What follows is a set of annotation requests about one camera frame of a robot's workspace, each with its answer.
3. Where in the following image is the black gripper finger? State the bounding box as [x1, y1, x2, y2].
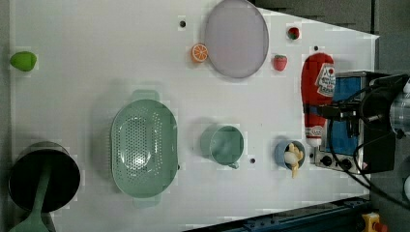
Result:
[304, 104, 350, 120]

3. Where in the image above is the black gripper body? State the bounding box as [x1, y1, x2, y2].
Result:
[346, 73, 409, 131]

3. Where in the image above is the red ketchup bottle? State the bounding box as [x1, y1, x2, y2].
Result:
[301, 53, 336, 147]

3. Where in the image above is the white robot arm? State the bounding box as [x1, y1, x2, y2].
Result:
[302, 72, 409, 197]

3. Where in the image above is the green oval strainer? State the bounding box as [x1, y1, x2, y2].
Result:
[110, 90, 179, 208]

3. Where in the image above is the black toaster oven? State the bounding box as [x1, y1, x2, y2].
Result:
[314, 72, 396, 175]

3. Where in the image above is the blue bowl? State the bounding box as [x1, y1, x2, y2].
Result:
[274, 140, 306, 170]

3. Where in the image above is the pink strawberry toy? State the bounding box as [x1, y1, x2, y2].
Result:
[273, 55, 287, 72]

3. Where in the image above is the red strawberry toy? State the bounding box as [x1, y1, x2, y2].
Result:
[287, 27, 300, 41]

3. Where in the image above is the green mug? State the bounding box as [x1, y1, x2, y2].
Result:
[200, 124, 245, 169]

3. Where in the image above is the yellow red emergency button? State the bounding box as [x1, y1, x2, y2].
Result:
[362, 213, 389, 232]

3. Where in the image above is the lilac oval plate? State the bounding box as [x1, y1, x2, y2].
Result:
[204, 0, 269, 78]

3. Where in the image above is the green avocado toy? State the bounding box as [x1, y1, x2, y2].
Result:
[10, 51, 37, 72]

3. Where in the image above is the black pot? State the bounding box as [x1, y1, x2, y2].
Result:
[8, 140, 81, 214]

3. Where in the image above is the green spatula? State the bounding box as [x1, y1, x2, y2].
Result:
[9, 161, 51, 232]

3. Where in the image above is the black cable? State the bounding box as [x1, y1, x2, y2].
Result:
[327, 85, 410, 211]

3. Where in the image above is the blue metal frame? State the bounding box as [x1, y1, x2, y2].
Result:
[184, 197, 371, 232]

